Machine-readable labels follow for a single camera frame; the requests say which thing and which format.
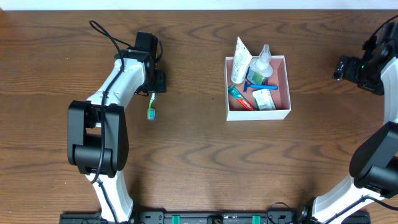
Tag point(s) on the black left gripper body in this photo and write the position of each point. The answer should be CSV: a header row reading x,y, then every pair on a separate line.
x,y
159,81

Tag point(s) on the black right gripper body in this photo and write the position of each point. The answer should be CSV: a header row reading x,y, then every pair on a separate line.
x,y
347,69

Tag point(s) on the green white toothbrush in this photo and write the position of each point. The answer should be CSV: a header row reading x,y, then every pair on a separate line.
x,y
151,110

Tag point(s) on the green toothpaste tube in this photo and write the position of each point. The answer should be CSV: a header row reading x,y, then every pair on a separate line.
x,y
238,96

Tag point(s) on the white lotion tube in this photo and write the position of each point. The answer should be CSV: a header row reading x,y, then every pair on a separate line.
x,y
242,59

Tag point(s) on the blue disposable razor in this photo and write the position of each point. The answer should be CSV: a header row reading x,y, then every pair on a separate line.
x,y
268,87

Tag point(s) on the clear pump bottle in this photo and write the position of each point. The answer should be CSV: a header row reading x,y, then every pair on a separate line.
x,y
260,68

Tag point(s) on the small white green packet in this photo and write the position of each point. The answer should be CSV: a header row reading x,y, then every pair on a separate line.
x,y
263,100

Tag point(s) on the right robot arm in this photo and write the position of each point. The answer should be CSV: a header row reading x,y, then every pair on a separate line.
x,y
373,168

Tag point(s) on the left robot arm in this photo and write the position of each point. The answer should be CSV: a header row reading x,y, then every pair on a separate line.
x,y
97,139

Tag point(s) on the white box with red bottom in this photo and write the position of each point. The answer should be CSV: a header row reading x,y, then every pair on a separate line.
x,y
281,97

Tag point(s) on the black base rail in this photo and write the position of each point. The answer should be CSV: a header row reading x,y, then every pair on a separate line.
x,y
273,216

